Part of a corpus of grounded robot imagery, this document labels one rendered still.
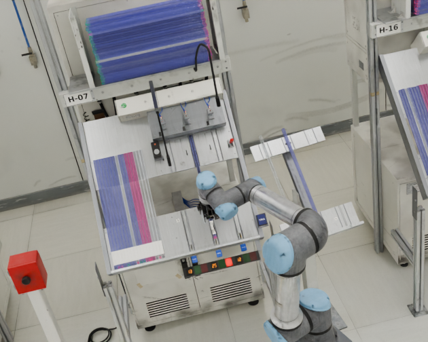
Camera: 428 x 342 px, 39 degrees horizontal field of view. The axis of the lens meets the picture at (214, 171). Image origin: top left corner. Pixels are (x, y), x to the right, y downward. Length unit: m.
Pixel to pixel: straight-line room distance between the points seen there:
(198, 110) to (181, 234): 0.57
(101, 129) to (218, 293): 1.07
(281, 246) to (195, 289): 1.41
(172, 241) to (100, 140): 0.58
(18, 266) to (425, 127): 1.94
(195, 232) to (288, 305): 0.73
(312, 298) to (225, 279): 1.00
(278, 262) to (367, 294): 1.56
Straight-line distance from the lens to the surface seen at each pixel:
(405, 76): 3.04
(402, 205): 3.27
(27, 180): 4.73
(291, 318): 2.18
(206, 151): 2.78
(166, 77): 2.78
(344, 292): 3.44
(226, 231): 2.69
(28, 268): 2.85
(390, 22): 2.94
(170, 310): 3.29
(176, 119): 2.76
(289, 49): 4.48
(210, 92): 2.79
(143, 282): 3.15
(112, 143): 2.83
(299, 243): 1.91
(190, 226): 2.70
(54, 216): 4.59
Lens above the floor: 2.37
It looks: 31 degrees down
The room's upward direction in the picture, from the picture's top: 11 degrees counter-clockwise
